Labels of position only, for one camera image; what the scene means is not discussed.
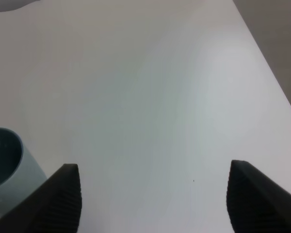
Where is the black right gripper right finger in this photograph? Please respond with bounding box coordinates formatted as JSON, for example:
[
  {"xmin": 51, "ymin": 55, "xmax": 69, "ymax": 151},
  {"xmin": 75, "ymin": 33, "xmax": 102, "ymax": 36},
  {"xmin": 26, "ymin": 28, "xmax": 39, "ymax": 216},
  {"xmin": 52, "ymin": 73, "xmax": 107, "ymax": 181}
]
[{"xmin": 226, "ymin": 160, "xmax": 291, "ymax": 233}]

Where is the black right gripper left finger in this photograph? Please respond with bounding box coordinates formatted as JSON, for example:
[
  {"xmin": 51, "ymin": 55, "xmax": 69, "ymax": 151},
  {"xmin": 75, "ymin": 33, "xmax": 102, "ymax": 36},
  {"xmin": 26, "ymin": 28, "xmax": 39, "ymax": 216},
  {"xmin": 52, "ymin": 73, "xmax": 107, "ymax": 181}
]
[{"xmin": 0, "ymin": 164, "xmax": 82, "ymax": 233}]

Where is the teal plastic cup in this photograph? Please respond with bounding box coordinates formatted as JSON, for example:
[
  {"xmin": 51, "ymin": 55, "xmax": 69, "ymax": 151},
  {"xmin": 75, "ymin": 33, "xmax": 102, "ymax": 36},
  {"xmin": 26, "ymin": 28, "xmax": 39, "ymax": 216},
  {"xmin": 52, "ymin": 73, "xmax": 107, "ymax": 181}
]
[{"xmin": 0, "ymin": 128, "xmax": 47, "ymax": 217}]

